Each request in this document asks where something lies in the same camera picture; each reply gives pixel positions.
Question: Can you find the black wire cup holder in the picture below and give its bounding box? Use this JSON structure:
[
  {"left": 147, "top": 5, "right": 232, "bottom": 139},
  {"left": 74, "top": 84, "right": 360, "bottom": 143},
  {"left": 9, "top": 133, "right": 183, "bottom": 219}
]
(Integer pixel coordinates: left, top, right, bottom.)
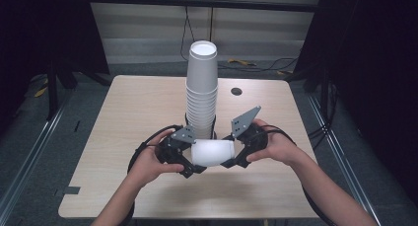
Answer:
[{"left": 183, "top": 112, "right": 219, "bottom": 141}]

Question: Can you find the black curtain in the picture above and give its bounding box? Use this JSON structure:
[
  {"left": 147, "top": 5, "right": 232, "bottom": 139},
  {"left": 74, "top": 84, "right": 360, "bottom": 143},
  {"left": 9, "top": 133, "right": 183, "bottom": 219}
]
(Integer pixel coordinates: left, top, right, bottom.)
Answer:
[
  {"left": 0, "top": 0, "right": 111, "bottom": 135},
  {"left": 292, "top": 0, "right": 418, "bottom": 207}
]

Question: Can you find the black horizontal frame bar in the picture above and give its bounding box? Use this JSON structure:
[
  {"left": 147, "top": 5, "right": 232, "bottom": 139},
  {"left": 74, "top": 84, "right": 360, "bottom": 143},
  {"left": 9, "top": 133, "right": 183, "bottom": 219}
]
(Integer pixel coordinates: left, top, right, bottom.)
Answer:
[{"left": 86, "top": 0, "right": 320, "bottom": 14}]

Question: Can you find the black cable bundle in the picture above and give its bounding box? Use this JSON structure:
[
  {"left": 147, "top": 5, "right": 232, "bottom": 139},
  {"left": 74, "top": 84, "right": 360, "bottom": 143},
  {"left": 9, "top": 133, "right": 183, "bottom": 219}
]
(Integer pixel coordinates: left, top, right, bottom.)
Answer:
[{"left": 307, "top": 82, "right": 340, "bottom": 151}]

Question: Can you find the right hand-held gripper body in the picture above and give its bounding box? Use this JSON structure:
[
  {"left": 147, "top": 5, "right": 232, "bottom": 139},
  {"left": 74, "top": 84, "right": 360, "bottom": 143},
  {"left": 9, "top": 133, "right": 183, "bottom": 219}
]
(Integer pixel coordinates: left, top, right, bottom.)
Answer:
[{"left": 230, "top": 105, "right": 269, "bottom": 170}]

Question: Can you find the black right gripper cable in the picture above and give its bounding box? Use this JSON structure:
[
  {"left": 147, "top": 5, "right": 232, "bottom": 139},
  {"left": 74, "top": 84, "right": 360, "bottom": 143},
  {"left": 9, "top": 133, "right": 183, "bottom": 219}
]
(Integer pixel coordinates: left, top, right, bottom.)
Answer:
[{"left": 260, "top": 123, "right": 338, "bottom": 226}]

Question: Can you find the grey tape strip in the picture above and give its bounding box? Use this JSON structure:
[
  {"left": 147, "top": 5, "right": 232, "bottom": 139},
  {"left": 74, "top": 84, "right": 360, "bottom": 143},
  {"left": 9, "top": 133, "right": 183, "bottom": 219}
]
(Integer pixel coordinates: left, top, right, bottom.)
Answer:
[{"left": 62, "top": 186, "right": 82, "bottom": 196}]

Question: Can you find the black floor cable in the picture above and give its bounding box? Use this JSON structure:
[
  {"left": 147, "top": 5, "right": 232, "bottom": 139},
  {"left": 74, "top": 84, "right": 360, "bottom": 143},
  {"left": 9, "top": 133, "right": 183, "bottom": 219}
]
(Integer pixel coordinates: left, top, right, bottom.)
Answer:
[{"left": 218, "top": 56, "right": 300, "bottom": 73}]

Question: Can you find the black hanging cable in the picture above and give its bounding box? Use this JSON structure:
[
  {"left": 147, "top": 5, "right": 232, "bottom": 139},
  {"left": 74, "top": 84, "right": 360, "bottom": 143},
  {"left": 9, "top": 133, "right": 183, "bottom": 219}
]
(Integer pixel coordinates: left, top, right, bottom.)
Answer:
[{"left": 179, "top": 5, "right": 195, "bottom": 62}]

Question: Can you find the black metal stand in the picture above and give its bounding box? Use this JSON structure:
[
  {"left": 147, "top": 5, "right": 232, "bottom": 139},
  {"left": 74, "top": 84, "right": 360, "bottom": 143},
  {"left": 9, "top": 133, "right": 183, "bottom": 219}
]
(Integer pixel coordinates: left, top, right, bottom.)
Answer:
[{"left": 44, "top": 57, "right": 80, "bottom": 121}]

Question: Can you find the person's left hand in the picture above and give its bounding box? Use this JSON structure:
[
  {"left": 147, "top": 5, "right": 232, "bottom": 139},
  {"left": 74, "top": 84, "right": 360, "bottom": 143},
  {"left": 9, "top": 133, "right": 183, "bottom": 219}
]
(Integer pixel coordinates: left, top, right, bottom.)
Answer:
[{"left": 127, "top": 128, "right": 185, "bottom": 189}]

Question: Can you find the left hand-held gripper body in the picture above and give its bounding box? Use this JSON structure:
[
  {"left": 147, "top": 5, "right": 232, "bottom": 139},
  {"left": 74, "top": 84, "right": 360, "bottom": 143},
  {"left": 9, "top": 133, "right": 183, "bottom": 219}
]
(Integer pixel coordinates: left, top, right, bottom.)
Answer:
[{"left": 155, "top": 124, "right": 197, "bottom": 181}]

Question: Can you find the yellow floor tape piece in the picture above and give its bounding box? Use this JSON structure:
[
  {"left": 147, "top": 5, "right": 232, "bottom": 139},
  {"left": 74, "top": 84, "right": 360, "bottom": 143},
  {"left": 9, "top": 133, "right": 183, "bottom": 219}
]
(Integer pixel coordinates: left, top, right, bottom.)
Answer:
[
  {"left": 227, "top": 57, "right": 258, "bottom": 68},
  {"left": 34, "top": 78, "right": 49, "bottom": 99}
]

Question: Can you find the person's right hand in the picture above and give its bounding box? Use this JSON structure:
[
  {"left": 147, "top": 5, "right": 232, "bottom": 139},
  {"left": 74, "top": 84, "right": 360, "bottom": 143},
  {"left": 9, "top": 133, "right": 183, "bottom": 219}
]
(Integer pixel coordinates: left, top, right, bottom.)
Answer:
[{"left": 245, "top": 117, "right": 310, "bottom": 167}]

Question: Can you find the white disposable paper cup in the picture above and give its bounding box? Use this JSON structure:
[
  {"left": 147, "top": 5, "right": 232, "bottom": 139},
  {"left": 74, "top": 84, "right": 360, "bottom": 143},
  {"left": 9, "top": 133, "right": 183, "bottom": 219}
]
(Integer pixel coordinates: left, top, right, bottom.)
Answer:
[{"left": 189, "top": 138, "right": 237, "bottom": 168}]

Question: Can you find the stack of white cups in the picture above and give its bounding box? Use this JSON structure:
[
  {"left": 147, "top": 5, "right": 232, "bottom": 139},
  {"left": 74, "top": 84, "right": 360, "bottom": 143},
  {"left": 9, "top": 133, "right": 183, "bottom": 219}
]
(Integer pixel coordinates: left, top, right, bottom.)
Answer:
[{"left": 184, "top": 39, "right": 219, "bottom": 141}]

